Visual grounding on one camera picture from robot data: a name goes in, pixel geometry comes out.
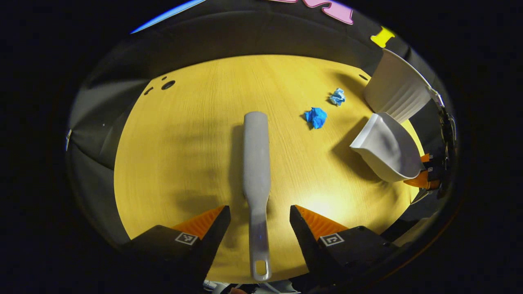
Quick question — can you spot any dark blue paper ball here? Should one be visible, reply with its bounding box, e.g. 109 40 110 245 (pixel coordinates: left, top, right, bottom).
304 107 328 129

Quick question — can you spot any small grey broom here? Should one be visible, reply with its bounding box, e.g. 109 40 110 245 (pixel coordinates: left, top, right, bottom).
243 111 273 282

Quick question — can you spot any grey plastic dustpan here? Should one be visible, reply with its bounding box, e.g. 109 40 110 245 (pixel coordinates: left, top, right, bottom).
350 112 425 183

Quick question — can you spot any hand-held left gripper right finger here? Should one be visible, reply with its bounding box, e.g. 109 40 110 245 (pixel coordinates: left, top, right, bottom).
290 205 399 288

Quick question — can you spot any light blue paper ball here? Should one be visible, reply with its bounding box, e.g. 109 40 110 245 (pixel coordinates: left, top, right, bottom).
329 88 346 107

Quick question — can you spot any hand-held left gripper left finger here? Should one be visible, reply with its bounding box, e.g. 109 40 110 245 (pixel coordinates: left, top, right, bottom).
121 205 232 286

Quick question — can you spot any black backdrop cloth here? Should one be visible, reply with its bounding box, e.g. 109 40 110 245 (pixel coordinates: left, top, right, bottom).
65 0 456 249

